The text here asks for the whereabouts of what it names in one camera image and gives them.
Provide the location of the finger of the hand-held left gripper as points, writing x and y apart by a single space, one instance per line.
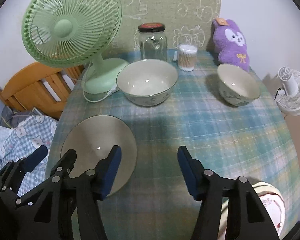
36 156
65 161

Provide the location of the green patterned board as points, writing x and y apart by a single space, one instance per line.
165 5

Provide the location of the glass jar with dark lid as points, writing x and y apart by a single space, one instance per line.
152 45

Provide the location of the blue checkered blanket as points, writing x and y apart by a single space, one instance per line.
27 135

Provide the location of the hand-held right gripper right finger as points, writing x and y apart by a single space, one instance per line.
190 172

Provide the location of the large yellow floral plate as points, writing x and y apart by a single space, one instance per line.
265 187

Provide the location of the medium green floral bowl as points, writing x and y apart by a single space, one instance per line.
147 80

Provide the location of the small green floral bowl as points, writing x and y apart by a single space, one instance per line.
237 85

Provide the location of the purple plush bunny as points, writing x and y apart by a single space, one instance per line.
231 45

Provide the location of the grey plaid pillow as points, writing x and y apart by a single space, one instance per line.
17 118

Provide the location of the green desk fan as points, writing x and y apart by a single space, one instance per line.
62 27

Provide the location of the large green floral bowl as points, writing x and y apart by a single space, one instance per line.
90 135

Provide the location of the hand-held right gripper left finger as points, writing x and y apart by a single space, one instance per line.
110 172

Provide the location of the cotton swab container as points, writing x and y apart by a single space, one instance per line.
187 57

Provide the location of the wooden chair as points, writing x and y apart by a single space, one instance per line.
27 87

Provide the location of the white fan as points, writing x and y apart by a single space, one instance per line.
293 90

